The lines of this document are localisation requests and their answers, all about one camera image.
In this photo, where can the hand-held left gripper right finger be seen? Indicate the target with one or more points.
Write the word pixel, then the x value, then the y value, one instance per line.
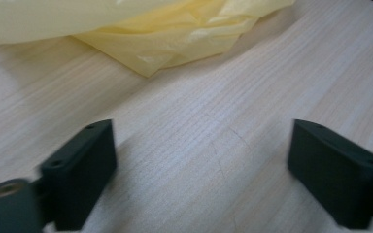
pixel 336 174

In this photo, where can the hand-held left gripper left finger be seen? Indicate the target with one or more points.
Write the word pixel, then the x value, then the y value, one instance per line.
pixel 81 174

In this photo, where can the yellow plastic trash bag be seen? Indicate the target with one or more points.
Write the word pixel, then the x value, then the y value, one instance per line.
pixel 175 39

